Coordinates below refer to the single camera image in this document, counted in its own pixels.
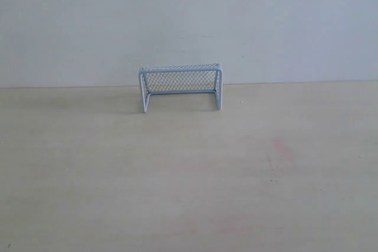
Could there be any white miniature soccer goal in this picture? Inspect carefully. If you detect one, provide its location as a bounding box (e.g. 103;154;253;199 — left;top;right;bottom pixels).
138;64;223;113

